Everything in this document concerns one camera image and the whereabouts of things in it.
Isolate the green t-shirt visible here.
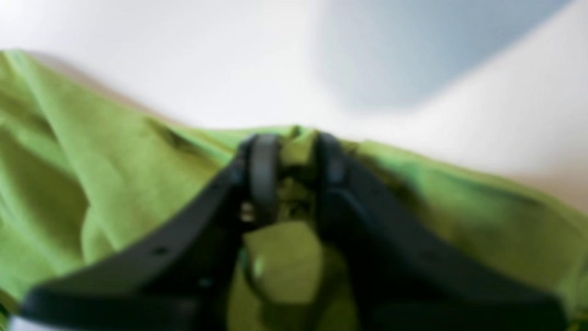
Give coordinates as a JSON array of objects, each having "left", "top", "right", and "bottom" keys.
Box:
[{"left": 1, "top": 51, "right": 587, "bottom": 331}]

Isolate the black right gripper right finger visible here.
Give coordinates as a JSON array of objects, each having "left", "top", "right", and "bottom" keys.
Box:
[{"left": 316, "top": 133, "right": 568, "bottom": 331}]

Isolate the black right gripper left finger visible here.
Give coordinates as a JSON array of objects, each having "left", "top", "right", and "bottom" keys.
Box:
[{"left": 21, "top": 134, "right": 281, "bottom": 331}]

